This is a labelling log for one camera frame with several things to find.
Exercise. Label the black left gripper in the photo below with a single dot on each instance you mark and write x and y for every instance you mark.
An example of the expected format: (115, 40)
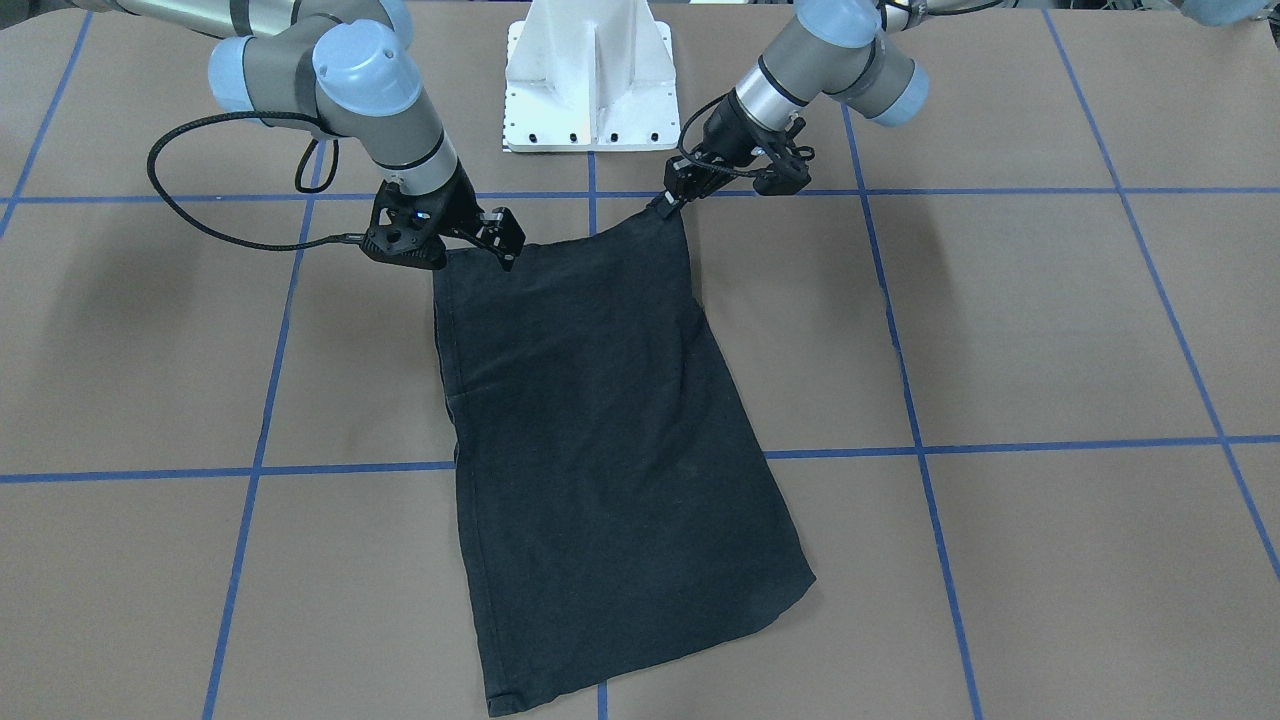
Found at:
(727, 135)

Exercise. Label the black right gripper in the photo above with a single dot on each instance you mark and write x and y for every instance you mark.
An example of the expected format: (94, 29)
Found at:
(458, 207)

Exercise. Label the black graphic t-shirt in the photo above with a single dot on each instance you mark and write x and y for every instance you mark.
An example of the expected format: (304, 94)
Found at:
(614, 508)

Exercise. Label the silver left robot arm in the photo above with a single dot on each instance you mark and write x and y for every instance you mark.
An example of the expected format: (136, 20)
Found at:
(838, 49)

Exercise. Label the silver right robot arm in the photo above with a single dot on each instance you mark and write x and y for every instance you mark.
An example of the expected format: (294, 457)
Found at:
(342, 69)

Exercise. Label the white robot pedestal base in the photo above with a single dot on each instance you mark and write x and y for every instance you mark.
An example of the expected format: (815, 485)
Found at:
(590, 76)

